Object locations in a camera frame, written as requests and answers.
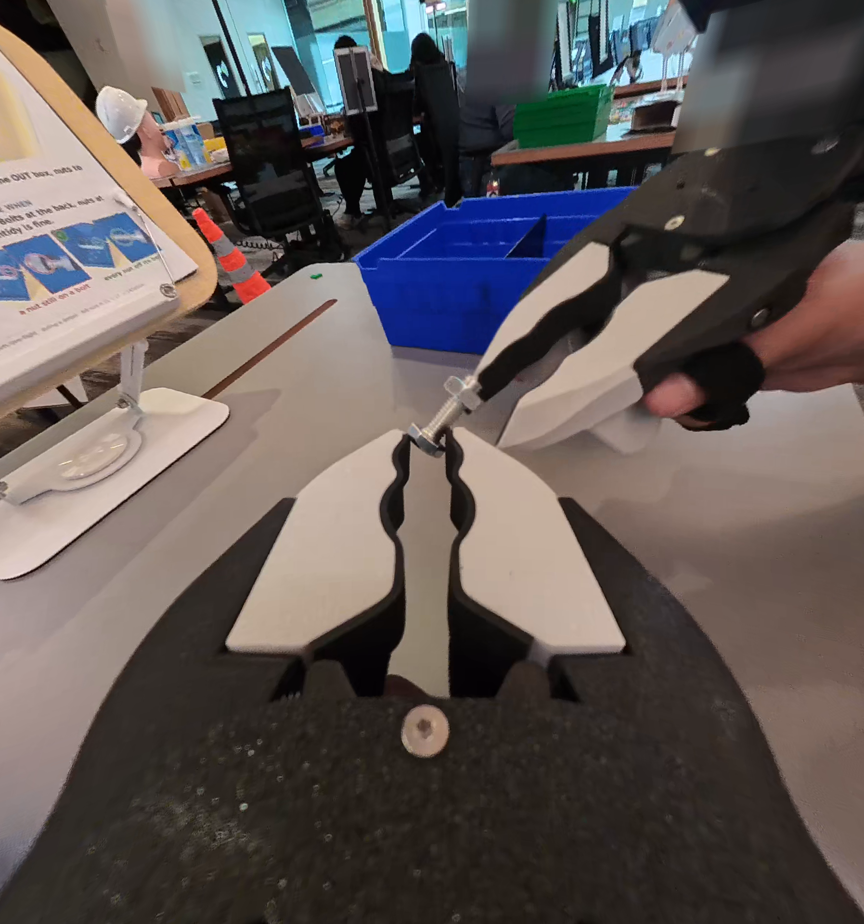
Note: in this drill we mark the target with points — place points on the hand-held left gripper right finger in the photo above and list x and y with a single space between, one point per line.
533 563

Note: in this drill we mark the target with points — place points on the printed instruction sheet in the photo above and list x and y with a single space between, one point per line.
56 238

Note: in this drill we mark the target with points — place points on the person's right hand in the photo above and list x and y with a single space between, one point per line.
836 325

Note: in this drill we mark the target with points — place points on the stack of green bins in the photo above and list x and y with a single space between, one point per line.
562 115

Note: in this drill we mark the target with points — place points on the black office chair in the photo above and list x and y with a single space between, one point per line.
266 159

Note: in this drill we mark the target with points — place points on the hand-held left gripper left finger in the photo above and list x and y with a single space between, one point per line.
316 563

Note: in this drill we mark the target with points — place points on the document stand with wooden board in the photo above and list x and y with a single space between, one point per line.
114 447

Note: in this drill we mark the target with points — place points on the white wipes canister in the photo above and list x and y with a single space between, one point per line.
186 141

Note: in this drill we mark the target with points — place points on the orange traffic cone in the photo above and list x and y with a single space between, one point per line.
233 260

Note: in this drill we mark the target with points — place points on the silver bolt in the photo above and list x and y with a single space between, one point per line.
435 426

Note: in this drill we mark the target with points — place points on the black bin divider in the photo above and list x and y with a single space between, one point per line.
529 242

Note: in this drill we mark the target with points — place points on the silver hex nut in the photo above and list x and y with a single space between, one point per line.
464 391

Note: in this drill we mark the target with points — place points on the small display on pole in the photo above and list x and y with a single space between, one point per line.
356 79

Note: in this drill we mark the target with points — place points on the blue plastic bin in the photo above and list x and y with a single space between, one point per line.
439 303

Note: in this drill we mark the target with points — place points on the white hard hat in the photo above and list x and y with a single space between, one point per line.
120 108

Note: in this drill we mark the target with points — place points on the mannequin head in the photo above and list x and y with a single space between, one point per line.
159 155

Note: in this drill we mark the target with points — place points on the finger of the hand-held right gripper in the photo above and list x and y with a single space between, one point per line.
547 303
605 361

